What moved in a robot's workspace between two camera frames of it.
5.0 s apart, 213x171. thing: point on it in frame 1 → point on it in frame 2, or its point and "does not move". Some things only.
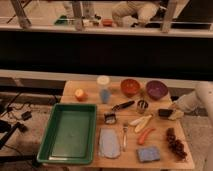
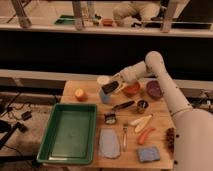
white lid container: (104, 89) does not move
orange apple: (80, 95) does not move
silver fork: (124, 139) does not move
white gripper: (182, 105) → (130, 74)
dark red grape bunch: (175, 144) does not move
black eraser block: (163, 112) → (110, 87)
